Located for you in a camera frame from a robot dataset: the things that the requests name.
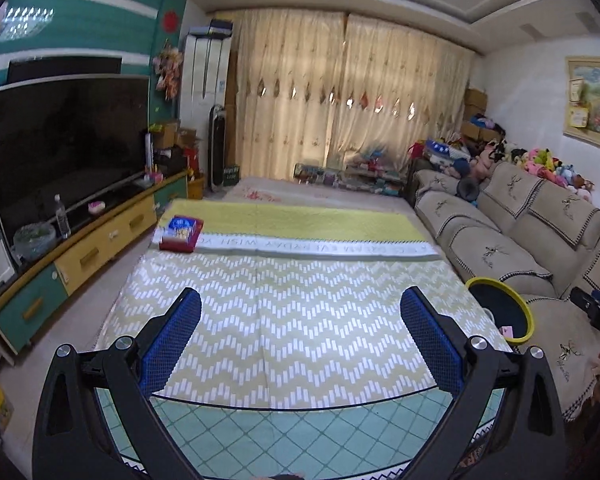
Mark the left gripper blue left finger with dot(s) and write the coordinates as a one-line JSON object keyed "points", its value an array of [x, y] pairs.
{"points": [[71, 437]]}

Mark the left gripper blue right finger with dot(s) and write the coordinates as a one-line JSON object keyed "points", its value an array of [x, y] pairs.
{"points": [[504, 421]]}

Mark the yellow rimmed dark trash bin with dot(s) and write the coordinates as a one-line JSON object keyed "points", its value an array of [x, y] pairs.
{"points": [[509, 312]]}

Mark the teal yellow tv cabinet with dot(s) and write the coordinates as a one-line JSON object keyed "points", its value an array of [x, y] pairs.
{"points": [[30, 299]]}

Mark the glass bowl on cabinet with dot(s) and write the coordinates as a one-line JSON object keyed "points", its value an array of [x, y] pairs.
{"points": [[35, 240]]}

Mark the beige fabric sofa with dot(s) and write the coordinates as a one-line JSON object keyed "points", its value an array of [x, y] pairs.
{"points": [[537, 238]]}

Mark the clear water bottle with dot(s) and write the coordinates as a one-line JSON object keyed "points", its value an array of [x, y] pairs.
{"points": [[62, 218]]}

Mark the red blue snack box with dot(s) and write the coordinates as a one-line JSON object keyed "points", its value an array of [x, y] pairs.
{"points": [[180, 235]]}

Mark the yellow green patterned tablecloth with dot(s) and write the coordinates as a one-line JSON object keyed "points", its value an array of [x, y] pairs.
{"points": [[300, 306]]}

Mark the large black television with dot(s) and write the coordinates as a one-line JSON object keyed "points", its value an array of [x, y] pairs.
{"points": [[68, 138]]}

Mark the pile of plush toys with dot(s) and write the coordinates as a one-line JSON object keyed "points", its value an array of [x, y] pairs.
{"points": [[485, 143]]}

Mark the framed landscape painting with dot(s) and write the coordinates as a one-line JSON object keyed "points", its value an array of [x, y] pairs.
{"points": [[582, 115]]}

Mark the black tower fan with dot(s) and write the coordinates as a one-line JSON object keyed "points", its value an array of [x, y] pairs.
{"points": [[216, 147]]}

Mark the artificial flower bouquet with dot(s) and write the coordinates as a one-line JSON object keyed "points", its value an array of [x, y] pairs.
{"points": [[167, 65]]}

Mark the white standing air conditioner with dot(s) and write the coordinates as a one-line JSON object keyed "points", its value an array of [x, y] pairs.
{"points": [[203, 82]]}

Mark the beige embroidered curtains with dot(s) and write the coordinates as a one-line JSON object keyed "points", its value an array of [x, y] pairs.
{"points": [[322, 87]]}

